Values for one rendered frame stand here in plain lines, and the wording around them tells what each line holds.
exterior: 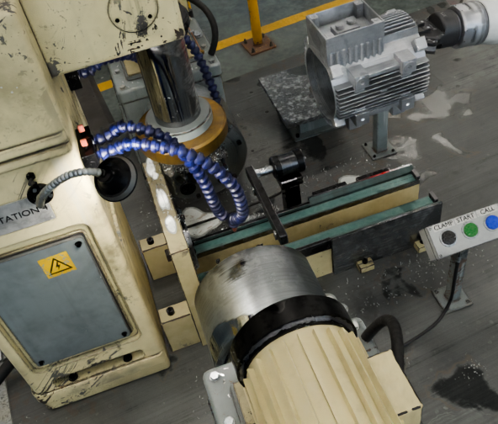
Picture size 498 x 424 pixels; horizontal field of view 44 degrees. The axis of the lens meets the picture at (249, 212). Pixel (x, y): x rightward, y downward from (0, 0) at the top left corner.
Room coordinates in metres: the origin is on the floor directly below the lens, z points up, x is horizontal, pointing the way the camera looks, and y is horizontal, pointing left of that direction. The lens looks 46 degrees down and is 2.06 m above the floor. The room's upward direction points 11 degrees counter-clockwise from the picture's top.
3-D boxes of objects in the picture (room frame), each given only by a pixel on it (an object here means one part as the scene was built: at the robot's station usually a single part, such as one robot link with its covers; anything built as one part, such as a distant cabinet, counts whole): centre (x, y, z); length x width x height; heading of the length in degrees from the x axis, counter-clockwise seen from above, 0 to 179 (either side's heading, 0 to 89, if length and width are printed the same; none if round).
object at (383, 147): (1.38, -0.42, 1.01); 0.08 x 0.08 x 0.42; 10
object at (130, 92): (1.57, 0.16, 0.99); 0.35 x 0.31 x 0.37; 10
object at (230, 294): (0.64, 0.00, 1.04); 0.37 x 0.25 x 0.25; 10
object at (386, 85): (1.07, -0.29, 1.31); 0.20 x 0.19 x 0.19; 100
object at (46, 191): (0.71, 0.24, 1.46); 0.18 x 0.11 x 0.13; 100
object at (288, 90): (1.58, -0.25, 0.86); 0.27 x 0.24 x 0.12; 10
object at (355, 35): (1.07, -0.25, 1.40); 0.12 x 0.11 x 0.07; 100
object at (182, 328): (0.96, 0.21, 0.97); 0.30 x 0.11 x 0.34; 10
